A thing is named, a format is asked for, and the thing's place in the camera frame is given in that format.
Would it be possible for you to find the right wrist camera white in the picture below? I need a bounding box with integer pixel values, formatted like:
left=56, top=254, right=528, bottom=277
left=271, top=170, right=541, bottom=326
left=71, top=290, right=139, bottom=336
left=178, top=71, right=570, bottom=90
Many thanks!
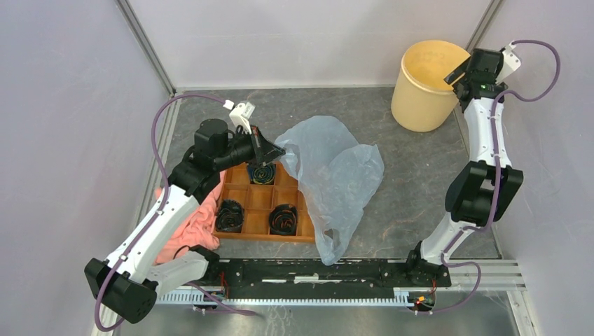
left=496, top=42, right=521, bottom=84

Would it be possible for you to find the yellow round trash bin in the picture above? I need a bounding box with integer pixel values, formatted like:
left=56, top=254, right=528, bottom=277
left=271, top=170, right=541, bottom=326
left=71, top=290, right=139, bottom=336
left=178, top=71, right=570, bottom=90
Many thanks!
left=391, top=40, right=470, bottom=132

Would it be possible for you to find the aluminium frame rail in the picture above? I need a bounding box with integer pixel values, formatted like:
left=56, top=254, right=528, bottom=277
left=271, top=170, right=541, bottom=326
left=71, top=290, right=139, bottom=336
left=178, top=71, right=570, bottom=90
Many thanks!
left=156, top=260, right=525, bottom=308

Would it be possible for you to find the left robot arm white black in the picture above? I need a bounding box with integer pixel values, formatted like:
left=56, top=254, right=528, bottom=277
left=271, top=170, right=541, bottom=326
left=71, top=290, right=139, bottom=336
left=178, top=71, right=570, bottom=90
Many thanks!
left=84, top=119, right=286, bottom=326

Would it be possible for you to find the pink cloth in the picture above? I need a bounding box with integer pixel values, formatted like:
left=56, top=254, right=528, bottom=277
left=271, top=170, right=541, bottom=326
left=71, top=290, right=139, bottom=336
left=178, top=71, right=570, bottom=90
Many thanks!
left=154, top=171, right=226, bottom=265

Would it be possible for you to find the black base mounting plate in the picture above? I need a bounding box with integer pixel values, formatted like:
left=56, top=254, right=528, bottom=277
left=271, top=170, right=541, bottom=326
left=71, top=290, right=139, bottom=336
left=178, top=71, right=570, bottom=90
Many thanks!
left=196, top=258, right=452, bottom=300

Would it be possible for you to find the light blue plastic trash bag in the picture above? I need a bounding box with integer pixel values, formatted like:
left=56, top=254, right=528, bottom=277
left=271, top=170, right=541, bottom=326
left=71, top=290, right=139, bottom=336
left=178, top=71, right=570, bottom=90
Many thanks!
left=274, top=115, right=385, bottom=266

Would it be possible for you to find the purple cable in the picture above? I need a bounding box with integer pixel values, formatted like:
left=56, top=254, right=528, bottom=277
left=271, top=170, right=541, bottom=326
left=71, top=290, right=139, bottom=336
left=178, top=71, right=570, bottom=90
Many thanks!
left=436, top=39, right=562, bottom=316
left=94, top=94, right=230, bottom=333

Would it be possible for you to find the black orange rolled belt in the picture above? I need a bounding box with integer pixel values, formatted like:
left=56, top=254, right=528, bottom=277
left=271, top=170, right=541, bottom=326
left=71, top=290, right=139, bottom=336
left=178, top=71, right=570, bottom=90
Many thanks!
left=268, top=204, right=298, bottom=236

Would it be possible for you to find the black rolled belt left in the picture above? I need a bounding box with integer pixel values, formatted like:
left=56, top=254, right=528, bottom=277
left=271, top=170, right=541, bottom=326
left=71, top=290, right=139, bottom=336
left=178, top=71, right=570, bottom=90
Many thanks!
left=215, top=199, right=244, bottom=233

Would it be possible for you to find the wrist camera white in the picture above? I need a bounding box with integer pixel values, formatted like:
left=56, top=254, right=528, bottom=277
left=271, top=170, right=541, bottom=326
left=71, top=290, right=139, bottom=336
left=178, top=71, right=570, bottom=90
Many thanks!
left=496, top=42, right=521, bottom=84
left=223, top=99, right=255, bottom=134

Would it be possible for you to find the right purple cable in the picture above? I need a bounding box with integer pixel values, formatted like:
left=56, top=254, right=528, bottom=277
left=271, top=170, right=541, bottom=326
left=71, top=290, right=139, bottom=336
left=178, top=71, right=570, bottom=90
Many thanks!
left=436, top=39, right=562, bottom=316

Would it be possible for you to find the orange compartment tray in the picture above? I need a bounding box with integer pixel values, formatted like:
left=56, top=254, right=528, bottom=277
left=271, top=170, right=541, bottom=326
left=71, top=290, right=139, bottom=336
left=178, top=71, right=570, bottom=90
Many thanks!
left=214, top=162, right=315, bottom=243

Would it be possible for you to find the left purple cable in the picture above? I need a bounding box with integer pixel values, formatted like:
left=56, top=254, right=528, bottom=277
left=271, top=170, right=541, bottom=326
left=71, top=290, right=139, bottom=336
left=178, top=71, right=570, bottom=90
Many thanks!
left=94, top=94, right=230, bottom=333

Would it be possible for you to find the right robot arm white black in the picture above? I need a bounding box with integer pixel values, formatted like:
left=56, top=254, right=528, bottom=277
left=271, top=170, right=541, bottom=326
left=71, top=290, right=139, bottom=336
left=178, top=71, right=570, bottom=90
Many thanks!
left=404, top=45, right=523, bottom=286

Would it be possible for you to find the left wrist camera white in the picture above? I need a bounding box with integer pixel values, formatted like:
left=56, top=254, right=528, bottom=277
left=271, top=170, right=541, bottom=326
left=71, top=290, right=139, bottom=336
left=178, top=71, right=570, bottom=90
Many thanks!
left=223, top=99, right=255, bottom=134

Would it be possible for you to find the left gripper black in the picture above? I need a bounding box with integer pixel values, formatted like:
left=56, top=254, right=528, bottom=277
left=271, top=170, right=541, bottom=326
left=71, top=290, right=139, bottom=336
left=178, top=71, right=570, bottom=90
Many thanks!
left=214, top=125, right=286, bottom=172

